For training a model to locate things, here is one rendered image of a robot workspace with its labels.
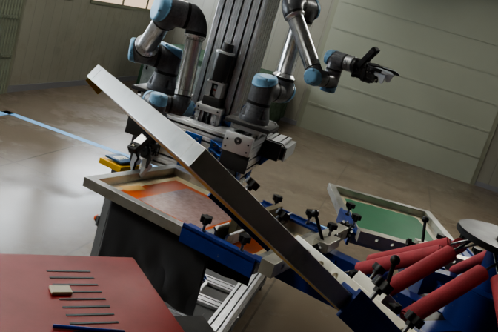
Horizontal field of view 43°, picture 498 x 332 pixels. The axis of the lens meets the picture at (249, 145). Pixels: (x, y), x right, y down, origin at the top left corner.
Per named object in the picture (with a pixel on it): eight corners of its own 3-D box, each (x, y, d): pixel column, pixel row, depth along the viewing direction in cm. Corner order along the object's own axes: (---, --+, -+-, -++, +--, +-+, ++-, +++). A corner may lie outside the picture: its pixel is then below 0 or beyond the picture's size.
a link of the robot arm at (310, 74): (288, -19, 284) (322, 78, 273) (301, -14, 293) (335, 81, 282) (269, -6, 291) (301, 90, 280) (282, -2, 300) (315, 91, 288)
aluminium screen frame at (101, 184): (81, 185, 240) (84, 176, 239) (171, 171, 291) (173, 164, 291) (253, 275, 206) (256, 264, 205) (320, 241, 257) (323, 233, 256)
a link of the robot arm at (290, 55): (257, 98, 309) (289, -12, 297) (275, 99, 321) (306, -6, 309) (276, 105, 302) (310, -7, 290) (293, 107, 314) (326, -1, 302)
